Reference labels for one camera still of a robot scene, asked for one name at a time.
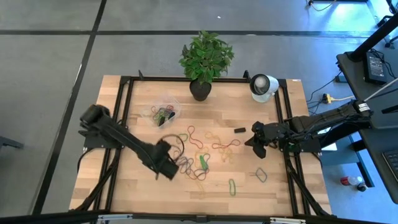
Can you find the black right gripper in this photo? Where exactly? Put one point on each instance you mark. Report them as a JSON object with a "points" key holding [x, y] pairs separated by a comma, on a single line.
{"points": [[273, 132]]}

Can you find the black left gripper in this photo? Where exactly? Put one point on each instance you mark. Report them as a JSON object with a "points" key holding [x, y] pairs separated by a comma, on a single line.
{"points": [[164, 161]]}

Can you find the blue rubber band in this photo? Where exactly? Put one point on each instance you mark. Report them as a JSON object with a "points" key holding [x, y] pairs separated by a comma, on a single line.
{"points": [[185, 161], [169, 109], [207, 157], [265, 179]]}

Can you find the red rubber band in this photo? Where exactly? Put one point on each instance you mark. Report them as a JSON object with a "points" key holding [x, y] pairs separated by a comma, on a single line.
{"points": [[195, 140], [152, 109], [202, 179], [236, 141]]}

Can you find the yellow rubber band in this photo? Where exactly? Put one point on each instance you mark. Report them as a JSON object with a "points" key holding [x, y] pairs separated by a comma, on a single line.
{"points": [[228, 157], [200, 188], [199, 151]]}

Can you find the wide green rubber band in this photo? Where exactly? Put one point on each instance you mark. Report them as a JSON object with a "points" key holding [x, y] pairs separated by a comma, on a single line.
{"points": [[203, 163]]}

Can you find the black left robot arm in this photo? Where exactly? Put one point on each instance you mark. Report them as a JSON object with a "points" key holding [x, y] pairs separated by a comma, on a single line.
{"points": [[124, 138]]}

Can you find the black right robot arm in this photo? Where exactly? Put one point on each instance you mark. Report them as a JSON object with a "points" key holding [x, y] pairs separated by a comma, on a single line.
{"points": [[329, 118]]}

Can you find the clear plastic bin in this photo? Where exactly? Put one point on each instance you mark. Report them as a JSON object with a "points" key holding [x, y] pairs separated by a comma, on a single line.
{"points": [[146, 109]]}

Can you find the white sheet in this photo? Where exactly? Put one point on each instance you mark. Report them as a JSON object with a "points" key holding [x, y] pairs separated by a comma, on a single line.
{"points": [[331, 147]]}

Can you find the yellow power plug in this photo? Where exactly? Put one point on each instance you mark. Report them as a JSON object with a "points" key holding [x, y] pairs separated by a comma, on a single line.
{"points": [[326, 99]]}

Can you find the green plant in black pot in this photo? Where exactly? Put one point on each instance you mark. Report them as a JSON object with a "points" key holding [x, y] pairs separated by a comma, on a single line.
{"points": [[205, 59]]}

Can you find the red and white bottle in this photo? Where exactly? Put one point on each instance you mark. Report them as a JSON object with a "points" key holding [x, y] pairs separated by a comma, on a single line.
{"points": [[349, 180]]}

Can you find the black desk foot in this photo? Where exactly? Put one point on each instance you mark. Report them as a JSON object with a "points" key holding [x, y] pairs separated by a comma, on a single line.
{"points": [[362, 161]]}

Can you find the small black round object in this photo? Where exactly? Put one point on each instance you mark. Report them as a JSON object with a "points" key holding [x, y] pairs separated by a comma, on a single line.
{"points": [[361, 187]]}

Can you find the black desk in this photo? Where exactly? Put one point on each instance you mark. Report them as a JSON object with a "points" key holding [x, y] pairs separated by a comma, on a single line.
{"points": [[351, 71]]}

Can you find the white rod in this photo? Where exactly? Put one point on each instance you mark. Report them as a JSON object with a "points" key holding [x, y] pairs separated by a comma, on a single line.
{"points": [[382, 88]]}

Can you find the black power adapter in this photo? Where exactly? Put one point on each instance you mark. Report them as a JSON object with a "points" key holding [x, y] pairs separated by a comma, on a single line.
{"points": [[374, 68]]}

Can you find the black keyboard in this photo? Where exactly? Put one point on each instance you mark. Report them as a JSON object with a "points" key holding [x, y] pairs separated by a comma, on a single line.
{"points": [[392, 163]]}

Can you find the black diagonal pole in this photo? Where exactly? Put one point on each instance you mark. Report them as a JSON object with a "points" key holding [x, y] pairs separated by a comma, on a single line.
{"points": [[373, 39]]}

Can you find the grey furniture leg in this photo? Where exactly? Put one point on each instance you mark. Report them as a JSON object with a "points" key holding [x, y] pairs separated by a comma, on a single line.
{"points": [[9, 142]]}

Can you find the small black camera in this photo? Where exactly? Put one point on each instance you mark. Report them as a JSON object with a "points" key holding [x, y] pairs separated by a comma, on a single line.
{"points": [[201, 218]]}

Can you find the silver aluminium bracket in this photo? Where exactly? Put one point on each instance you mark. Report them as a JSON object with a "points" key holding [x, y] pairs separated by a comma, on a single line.
{"points": [[287, 221], [115, 217]]}

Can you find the black aluminium table frame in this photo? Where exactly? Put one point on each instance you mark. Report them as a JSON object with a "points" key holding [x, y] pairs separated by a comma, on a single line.
{"points": [[155, 79]]}

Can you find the black frame crossbeam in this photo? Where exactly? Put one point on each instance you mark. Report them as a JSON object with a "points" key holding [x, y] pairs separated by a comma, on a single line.
{"points": [[46, 217]]}

